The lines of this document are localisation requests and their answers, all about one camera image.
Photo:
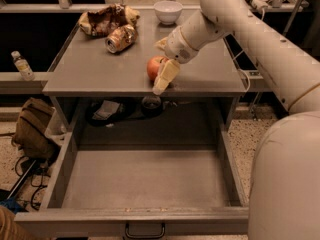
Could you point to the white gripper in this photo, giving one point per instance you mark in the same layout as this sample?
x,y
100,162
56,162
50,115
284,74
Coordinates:
x,y
176,47

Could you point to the red apple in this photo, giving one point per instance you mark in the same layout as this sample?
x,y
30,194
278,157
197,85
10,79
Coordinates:
x,y
153,66

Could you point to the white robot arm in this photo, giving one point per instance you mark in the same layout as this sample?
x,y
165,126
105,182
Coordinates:
x,y
285,177

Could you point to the open grey top drawer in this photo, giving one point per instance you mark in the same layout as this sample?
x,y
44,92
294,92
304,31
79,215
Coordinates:
x,y
97,192

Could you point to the crushed gold soda can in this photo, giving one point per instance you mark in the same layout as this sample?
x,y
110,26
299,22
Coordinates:
x,y
121,38

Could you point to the white ceramic bowl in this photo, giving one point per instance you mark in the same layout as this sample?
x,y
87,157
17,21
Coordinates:
x,y
168,12

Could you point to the dark round container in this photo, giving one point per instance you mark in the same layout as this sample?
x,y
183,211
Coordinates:
x,y
151,106

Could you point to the crumpled brown chip bag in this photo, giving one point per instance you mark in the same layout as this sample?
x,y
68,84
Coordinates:
x,y
102,22

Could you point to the black bag behind cabinet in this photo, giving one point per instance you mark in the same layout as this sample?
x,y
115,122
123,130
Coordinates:
x,y
109,111

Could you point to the grey metal cabinet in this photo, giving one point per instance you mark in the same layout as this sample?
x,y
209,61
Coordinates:
x,y
87,73

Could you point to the clear plastic water bottle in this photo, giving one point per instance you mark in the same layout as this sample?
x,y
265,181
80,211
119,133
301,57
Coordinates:
x,y
23,66

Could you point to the brown canvas backpack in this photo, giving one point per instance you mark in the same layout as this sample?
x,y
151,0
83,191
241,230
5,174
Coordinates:
x,y
31,126

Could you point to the grey metal rail ledge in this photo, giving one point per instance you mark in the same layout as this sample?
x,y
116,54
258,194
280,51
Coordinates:
x,y
13,83

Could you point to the black drawer handle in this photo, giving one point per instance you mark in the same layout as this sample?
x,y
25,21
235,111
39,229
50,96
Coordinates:
x,y
144,231

